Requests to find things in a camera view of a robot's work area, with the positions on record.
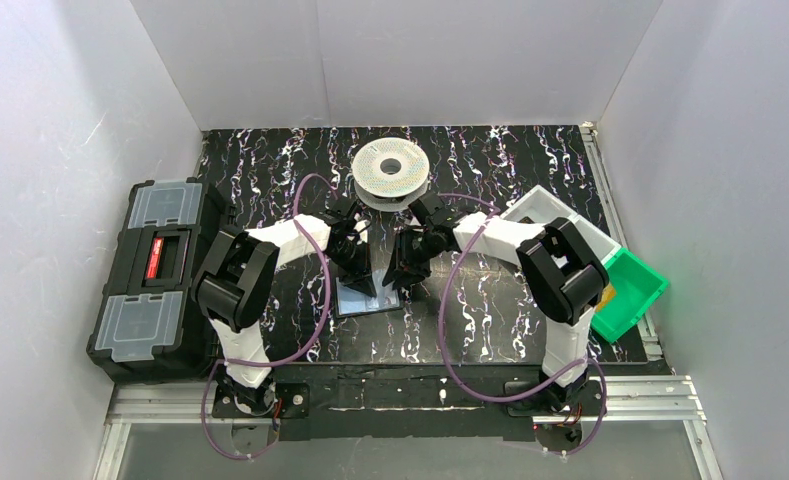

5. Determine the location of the black plastic toolbox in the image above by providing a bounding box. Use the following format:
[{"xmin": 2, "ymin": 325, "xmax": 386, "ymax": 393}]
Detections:
[{"xmin": 86, "ymin": 177, "xmax": 234, "ymax": 385}]

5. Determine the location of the yellow orange credit card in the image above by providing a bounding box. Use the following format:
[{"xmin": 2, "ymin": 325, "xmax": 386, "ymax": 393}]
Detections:
[{"xmin": 596, "ymin": 283, "xmax": 617, "ymax": 311}]

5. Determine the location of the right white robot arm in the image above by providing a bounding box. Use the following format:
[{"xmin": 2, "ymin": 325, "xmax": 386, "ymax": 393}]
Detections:
[{"xmin": 382, "ymin": 193, "xmax": 609, "ymax": 410}]

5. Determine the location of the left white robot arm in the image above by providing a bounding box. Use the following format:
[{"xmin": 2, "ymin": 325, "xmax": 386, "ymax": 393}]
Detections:
[{"xmin": 193, "ymin": 198, "xmax": 376, "ymax": 416}]

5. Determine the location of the white filament spool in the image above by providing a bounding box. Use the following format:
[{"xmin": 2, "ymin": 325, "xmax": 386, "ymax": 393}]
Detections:
[{"xmin": 350, "ymin": 137, "xmax": 429, "ymax": 213}]

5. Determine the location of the white plastic bin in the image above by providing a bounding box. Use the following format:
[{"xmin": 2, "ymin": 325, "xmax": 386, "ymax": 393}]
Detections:
[{"xmin": 500, "ymin": 186, "xmax": 622, "ymax": 266}]

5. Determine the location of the green plastic bin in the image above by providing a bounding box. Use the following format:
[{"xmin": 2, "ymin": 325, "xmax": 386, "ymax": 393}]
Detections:
[{"xmin": 591, "ymin": 248, "xmax": 669, "ymax": 343}]

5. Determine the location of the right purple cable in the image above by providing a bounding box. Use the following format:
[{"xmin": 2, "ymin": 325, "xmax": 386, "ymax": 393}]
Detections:
[{"xmin": 436, "ymin": 193, "xmax": 609, "ymax": 458}]

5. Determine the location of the purple cable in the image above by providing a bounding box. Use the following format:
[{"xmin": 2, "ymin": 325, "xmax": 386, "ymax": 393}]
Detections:
[
  {"xmin": 436, "ymin": 193, "xmax": 609, "ymax": 458},
  {"xmin": 199, "ymin": 173, "xmax": 340, "ymax": 462}
]

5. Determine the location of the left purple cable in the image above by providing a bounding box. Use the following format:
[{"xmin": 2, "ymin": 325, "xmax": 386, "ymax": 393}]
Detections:
[{"xmin": 199, "ymin": 173, "xmax": 340, "ymax": 462}]

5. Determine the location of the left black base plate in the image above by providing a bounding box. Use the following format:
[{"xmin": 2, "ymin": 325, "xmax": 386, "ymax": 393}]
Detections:
[{"xmin": 209, "ymin": 383, "xmax": 311, "ymax": 419}]

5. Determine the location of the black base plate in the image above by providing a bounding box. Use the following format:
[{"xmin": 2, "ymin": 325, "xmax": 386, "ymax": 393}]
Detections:
[
  {"xmin": 504, "ymin": 379, "xmax": 604, "ymax": 423},
  {"xmin": 209, "ymin": 383, "xmax": 311, "ymax": 419}
]

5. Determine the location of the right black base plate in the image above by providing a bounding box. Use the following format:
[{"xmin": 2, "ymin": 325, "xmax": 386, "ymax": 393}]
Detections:
[{"xmin": 504, "ymin": 379, "xmax": 604, "ymax": 423}]

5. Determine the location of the aluminium frame rail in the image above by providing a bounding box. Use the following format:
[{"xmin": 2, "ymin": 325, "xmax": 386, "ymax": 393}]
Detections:
[{"xmin": 93, "ymin": 375, "xmax": 723, "ymax": 479}]

